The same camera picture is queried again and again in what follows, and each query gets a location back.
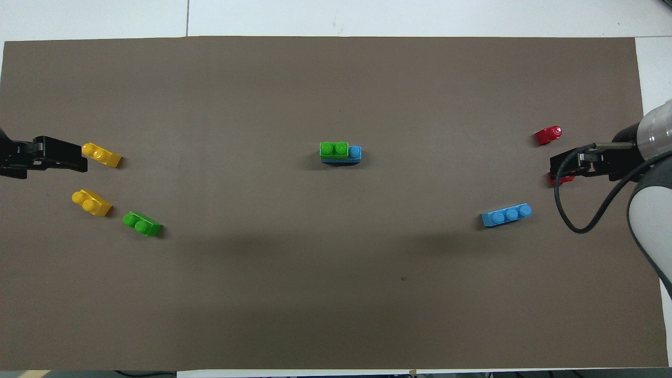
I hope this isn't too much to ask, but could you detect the blue three-stud block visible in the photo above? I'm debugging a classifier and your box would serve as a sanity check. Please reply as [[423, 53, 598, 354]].
[[481, 203, 533, 227], [321, 145, 363, 166]]

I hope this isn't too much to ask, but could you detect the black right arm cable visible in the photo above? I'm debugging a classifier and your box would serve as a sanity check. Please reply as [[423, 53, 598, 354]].
[[553, 142, 658, 235]]

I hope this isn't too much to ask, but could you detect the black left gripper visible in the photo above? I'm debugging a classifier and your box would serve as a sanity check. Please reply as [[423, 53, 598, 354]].
[[0, 129, 88, 179]]

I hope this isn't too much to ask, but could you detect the green two-stud block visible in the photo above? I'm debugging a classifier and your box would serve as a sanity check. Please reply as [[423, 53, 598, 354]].
[[320, 142, 350, 160], [122, 211, 163, 238]]

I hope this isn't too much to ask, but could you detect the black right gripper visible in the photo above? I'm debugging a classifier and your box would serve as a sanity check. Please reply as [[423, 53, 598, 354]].
[[550, 124, 642, 182]]

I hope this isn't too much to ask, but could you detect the yellow two-stud block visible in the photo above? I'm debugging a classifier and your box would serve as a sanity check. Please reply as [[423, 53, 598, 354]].
[[71, 190, 113, 217], [81, 142, 122, 168]]

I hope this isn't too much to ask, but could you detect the brown table mat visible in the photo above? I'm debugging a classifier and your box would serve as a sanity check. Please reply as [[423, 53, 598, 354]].
[[0, 36, 668, 371]]

